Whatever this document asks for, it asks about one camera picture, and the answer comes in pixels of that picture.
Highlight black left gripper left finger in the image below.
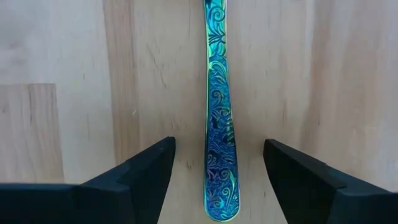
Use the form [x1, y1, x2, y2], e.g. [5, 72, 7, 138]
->
[81, 136, 177, 224]

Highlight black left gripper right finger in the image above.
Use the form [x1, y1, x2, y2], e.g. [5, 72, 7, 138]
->
[262, 138, 348, 224]

